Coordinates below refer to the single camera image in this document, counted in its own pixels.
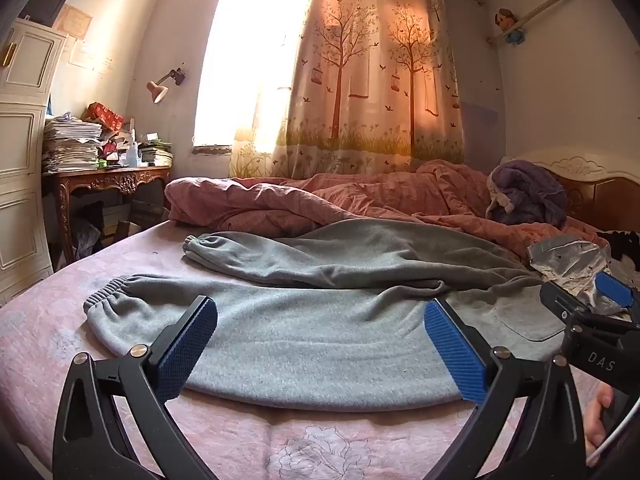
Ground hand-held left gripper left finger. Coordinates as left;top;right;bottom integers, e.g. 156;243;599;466
52;296;218;480

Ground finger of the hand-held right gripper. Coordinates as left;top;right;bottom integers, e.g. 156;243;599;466
540;282;597;322
595;271;638;314

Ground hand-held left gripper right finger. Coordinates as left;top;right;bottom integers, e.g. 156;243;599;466
424;298;587;480

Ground grey sweat pants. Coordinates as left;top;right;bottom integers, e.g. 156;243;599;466
82;219;571;413

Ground person's right hand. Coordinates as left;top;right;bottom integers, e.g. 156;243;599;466
584;382;616;467

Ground blue satin printed pajama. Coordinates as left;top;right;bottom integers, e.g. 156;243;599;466
527;237;626;313

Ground black white cloth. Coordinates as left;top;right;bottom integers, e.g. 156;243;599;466
597;230;640;261

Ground carved wooden headboard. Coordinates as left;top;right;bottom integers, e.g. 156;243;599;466
515;147;640;233

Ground pink floral bed sheet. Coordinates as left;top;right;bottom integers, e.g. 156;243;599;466
0;220;640;480

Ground purple fleece garment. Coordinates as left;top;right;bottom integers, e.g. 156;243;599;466
486;160;568;228

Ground cardboard box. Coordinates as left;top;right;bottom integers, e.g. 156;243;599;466
102;200;168;246

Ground pink quilt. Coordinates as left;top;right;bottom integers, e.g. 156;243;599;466
165;160;608;266

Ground carved wooden desk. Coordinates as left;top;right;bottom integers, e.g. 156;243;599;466
42;165;172;266

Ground stack of books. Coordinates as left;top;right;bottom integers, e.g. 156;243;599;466
140;140;174;167

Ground stack of papers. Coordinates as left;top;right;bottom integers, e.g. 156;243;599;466
42;115;103;173

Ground red box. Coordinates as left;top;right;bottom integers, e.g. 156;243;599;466
82;102;126;133

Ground white wardrobe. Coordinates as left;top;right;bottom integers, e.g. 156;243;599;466
0;17;68;306

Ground plush toy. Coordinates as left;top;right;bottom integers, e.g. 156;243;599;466
495;8;526;46

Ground tree print curtain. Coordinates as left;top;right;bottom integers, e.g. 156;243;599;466
230;0;466;178

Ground bright window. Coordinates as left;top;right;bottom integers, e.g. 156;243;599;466
192;0;321;153

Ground wooden branch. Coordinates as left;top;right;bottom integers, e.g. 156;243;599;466
487;0;598;43

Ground white cable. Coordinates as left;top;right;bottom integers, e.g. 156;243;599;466
587;400;640;466

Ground pink wall lamp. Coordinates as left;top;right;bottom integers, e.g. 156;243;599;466
146;67;187;105

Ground white wall paper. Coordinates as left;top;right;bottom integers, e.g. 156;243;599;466
70;40;96;68

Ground framed wall certificate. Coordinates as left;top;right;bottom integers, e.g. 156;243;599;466
54;4;93;38

